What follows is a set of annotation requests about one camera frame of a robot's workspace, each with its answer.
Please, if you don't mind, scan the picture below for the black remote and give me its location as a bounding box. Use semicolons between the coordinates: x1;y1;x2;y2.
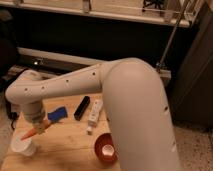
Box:
74;96;90;121

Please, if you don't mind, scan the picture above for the dark cabinet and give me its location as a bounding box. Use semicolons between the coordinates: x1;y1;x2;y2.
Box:
168;0;213;127

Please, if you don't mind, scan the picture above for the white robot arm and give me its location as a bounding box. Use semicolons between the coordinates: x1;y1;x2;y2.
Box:
5;58;181;171

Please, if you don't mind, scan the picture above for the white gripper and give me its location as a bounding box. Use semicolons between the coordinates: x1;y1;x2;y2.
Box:
21;101;50;134

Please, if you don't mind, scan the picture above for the metal pole stand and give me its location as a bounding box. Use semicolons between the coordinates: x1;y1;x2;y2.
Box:
156;0;190;73

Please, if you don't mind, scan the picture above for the blue sponge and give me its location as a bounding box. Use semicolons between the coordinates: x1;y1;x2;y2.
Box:
47;107;68;122

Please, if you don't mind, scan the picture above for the black office chair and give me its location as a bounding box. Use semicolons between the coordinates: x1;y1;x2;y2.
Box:
0;9;20;92

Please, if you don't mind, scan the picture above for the red bowl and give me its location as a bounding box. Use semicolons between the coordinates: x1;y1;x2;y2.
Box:
94;133;117;164

